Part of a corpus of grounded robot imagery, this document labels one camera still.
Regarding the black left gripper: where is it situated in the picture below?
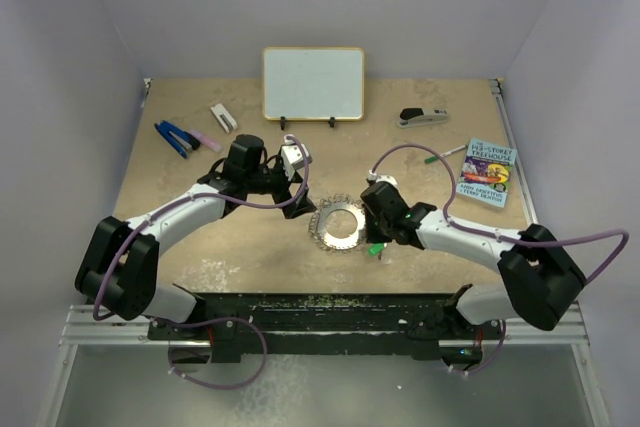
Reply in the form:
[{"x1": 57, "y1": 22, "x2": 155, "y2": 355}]
[{"x1": 245, "y1": 158, "x2": 316, "y2": 218}]

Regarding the large metal key ring disc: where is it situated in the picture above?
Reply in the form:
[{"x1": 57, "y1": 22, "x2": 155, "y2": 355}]
[{"x1": 308, "y1": 194, "x2": 365, "y2": 253}]

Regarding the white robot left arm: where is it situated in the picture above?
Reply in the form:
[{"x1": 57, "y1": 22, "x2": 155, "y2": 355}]
[{"x1": 75, "y1": 134, "x2": 316, "y2": 339}]

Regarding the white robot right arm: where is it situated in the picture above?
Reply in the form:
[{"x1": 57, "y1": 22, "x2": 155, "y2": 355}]
[{"x1": 361, "y1": 181, "x2": 587, "y2": 338}]

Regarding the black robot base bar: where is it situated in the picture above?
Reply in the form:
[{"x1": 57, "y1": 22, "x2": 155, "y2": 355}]
[{"x1": 148, "y1": 293, "x2": 502, "y2": 366}]

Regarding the green capped marker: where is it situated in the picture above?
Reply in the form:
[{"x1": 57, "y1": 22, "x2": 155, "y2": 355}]
[{"x1": 424, "y1": 144, "x2": 468, "y2": 164}]

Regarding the white staple remover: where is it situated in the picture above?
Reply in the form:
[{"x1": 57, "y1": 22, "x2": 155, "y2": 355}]
[{"x1": 210, "y1": 103, "x2": 238, "y2": 134}]

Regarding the pink eraser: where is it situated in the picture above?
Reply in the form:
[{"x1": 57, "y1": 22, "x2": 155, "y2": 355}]
[{"x1": 191, "y1": 131, "x2": 223, "y2": 152}]

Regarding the black grey stapler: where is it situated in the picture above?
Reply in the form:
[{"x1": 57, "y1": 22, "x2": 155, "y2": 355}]
[{"x1": 396, "y1": 107, "x2": 449, "y2": 129}]

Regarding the blue treehouse book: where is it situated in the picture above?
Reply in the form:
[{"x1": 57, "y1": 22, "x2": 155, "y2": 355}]
[{"x1": 456, "y1": 139, "x2": 517, "y2": 208}]

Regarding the small whiteboard on stand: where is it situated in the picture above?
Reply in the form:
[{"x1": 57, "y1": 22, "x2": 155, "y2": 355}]
[{"x1": 262, "y1": 46, "x2": 365, "y2": 127}]

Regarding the blue stapler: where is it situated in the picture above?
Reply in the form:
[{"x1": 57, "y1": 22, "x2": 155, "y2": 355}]
[{"x1": 154, "y1": 120, "x2": 201, "y2": 159}]

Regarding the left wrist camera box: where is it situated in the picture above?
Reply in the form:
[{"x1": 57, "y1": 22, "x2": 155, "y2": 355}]
[{"x1": 279, "y1": 134, "x2": 313, "y2": 180}]

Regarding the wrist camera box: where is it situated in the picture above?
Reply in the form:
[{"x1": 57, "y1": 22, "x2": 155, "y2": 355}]
[
  {"x1": 279, "y1": 134, "x2": 313, "y2": 180},
  {"x1": 367, "y1": 170, "x2": 398, "y2": 187}
]

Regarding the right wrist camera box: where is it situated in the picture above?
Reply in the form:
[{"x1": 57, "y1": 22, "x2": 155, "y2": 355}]
[{"x1": 367, "y1": 170, "x2": 398, "y2": 187}]

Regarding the aluminium frame rail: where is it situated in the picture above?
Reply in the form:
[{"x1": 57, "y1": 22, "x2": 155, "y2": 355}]
[{"x1": 59, "y1": 305, "x2": 209, "y2": 347}]

